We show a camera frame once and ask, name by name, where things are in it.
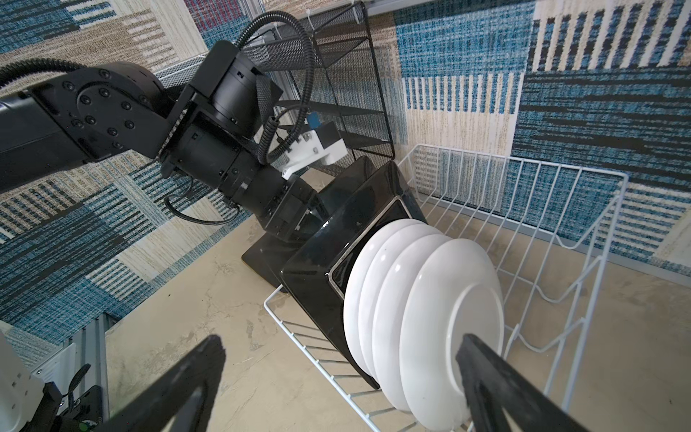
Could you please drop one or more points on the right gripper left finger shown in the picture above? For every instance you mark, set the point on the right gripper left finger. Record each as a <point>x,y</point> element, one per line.
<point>181,399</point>

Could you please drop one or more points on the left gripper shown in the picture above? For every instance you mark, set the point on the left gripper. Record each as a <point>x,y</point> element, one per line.
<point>288,209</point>

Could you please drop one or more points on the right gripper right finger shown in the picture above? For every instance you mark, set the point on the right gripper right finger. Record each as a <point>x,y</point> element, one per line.
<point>497,394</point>

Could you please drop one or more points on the floral square plate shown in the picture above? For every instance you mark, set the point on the floral square plate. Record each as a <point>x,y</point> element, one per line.
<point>268,255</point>

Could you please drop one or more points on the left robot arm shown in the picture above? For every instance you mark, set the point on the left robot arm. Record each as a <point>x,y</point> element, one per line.
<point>88,114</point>

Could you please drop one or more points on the black mesh shelf rack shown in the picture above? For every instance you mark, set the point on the black mesh shelf rack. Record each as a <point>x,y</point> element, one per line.
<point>347,87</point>

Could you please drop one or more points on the white round plate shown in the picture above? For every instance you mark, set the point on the white round plate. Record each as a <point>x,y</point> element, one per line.
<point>388,315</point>
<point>388,253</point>
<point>361,288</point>
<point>456,292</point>

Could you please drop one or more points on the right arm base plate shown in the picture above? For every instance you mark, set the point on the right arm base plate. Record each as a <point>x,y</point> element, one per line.
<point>63,412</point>

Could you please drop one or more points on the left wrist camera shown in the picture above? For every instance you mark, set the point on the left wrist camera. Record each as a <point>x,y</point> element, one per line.
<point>323,144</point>

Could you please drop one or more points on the aluminium mounting rail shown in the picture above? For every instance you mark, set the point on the aluminium mounting rail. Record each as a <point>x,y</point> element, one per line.
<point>86,346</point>

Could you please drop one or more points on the white wire dish rack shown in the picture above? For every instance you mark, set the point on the white wire dish rack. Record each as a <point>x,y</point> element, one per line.
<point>548,229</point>

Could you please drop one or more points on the white mesh wall basket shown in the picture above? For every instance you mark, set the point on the white mesh wall basket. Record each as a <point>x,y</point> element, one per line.
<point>181,73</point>

